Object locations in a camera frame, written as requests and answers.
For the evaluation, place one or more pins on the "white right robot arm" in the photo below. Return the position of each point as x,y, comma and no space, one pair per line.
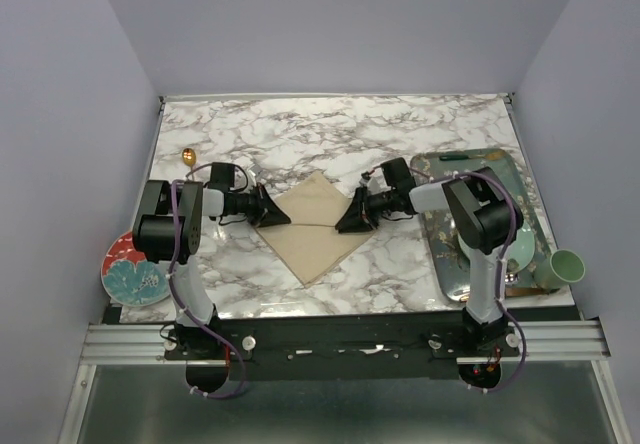
485,216

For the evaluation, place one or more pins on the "aluminium frame rail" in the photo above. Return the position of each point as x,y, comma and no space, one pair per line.
556,341

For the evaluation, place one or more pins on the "red and blue round plate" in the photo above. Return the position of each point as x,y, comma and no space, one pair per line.
129,278

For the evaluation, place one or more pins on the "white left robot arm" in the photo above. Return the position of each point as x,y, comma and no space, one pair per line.
168,227

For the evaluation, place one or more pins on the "mint green cup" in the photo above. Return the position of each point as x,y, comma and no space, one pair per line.
562,268

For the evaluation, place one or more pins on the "gold spoon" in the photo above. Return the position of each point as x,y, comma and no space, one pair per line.
189,158

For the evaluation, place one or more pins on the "black mounting base plate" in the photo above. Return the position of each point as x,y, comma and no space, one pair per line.
437,345

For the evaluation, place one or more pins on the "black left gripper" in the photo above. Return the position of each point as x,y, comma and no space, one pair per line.
268,212

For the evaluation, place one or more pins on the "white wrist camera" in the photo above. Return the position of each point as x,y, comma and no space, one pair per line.
366,177
257,171

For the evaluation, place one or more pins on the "beige linen napkin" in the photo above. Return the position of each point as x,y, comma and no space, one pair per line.
309,245

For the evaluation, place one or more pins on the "floral teal serving tray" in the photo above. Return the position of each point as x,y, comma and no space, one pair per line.
451,263

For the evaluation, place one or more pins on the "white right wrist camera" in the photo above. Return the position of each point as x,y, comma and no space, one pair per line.
366,177

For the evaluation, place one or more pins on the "mint green plate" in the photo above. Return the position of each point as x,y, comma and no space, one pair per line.
521,252

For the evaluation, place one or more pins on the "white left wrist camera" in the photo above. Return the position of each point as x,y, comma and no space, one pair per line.
257,171

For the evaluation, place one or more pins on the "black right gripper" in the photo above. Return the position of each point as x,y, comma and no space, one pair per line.
356,218

